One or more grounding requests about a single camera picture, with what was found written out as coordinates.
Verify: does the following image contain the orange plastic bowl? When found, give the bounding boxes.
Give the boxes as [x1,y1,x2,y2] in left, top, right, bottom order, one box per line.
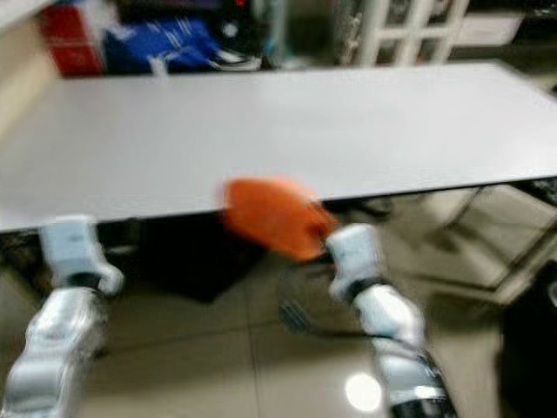
[220,176,338,263]

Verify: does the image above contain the white dining table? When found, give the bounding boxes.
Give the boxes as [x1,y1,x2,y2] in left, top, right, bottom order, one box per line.
[0,59,557,234]

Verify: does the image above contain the black object under table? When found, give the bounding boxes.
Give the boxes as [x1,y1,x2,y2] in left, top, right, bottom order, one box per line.
[138,216,252,304]

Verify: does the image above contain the black white shoe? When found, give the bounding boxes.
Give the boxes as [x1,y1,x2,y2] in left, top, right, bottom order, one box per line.
[208,47,263,73]

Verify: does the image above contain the white lattice cabinet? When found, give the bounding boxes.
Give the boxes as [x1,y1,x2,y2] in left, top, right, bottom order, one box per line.
[334,0,468,67]

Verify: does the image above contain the blue bag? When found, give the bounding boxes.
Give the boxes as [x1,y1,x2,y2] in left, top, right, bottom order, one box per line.
[102,18,225,76]

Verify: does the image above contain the beige side counter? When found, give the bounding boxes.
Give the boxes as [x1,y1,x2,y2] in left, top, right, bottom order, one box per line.
[0,0,55,131]

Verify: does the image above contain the red box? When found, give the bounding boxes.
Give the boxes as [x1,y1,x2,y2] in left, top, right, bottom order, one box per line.
[38,3,107,79]

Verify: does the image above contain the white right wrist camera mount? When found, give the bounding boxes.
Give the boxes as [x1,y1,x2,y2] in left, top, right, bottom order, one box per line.
[325,223,389,302]

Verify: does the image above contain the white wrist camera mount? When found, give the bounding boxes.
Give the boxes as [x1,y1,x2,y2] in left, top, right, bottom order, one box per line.
[325,223,389,302]
[38,215,124,293]

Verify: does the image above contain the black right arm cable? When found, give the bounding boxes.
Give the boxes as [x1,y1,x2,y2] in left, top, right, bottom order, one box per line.
[277,260,359,339]

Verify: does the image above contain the black metal table leg frame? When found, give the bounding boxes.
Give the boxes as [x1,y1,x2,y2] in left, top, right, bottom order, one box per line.
[339,181,557,301]

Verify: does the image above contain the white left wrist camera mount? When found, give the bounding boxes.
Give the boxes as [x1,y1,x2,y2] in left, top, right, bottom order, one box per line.
[38,215,124,293]

